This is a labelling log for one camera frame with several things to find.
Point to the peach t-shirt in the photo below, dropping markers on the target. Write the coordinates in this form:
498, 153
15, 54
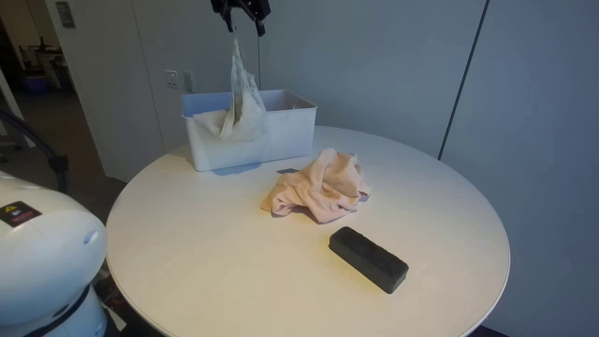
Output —
320, 187

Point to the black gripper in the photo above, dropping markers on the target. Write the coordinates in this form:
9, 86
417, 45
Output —
242, 3

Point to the white wall outlet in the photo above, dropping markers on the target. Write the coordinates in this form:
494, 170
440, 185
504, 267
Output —
172, 78

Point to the white storage container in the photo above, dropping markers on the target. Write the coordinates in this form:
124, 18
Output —
290, 127

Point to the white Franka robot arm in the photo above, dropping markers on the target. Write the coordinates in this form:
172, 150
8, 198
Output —
43, 262

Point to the grey wall sign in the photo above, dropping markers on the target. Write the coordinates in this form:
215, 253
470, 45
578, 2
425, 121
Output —
64, 13

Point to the white towel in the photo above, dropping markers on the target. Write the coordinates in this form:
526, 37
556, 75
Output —
240, 105

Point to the black rectangular box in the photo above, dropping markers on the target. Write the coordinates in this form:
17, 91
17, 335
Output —
367, 258

